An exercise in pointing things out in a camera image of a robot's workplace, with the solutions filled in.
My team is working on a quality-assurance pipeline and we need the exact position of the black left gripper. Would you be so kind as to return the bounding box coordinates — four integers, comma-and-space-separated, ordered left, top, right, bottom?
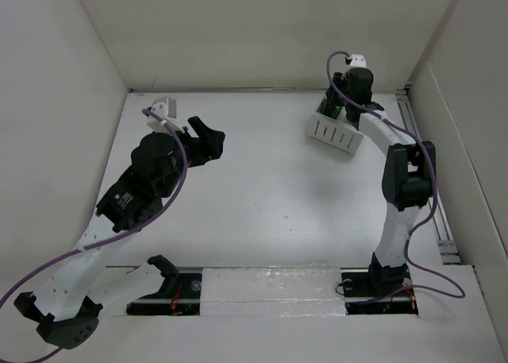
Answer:
159, 117, 224, 198

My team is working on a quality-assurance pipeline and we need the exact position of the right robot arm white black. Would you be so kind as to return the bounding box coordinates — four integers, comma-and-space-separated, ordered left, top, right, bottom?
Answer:
326, 68, 436, 297

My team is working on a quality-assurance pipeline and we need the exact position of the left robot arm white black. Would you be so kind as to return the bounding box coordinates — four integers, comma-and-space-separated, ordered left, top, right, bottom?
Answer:
14, 116, 225, 349

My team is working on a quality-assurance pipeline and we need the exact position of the white slotted pen holder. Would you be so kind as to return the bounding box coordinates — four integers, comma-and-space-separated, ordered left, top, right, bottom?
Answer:
305, 106, 364, 157

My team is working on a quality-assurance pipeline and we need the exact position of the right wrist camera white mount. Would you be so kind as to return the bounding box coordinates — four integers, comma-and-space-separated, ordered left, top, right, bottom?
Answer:
345, 54, 367, 68

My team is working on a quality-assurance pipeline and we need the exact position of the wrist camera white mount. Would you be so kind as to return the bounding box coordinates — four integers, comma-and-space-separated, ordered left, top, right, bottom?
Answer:
345, 54, 367, 68
146, 96, 185, 133

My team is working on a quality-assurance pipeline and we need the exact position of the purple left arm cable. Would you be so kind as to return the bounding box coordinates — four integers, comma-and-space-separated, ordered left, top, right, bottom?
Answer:
0, 108, 188, 358

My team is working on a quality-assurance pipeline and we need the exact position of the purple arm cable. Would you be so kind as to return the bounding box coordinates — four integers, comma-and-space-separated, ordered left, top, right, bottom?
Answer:
0, 108, 188, 358
325, 50, 466, 305

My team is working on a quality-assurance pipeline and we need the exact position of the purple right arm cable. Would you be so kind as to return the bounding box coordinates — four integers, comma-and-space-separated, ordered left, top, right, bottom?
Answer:
325, 50, 466, 305

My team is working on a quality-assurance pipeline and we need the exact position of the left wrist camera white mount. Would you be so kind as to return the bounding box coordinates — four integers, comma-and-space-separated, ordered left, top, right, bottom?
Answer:
146, 96, 185, 133

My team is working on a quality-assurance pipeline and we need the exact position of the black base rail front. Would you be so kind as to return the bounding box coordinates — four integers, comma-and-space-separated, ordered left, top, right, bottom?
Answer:
127, 268, 418, 316

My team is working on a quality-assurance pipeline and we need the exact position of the aluminium rail right side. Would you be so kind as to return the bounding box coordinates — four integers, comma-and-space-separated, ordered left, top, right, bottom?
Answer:
395, 89, 462, 265

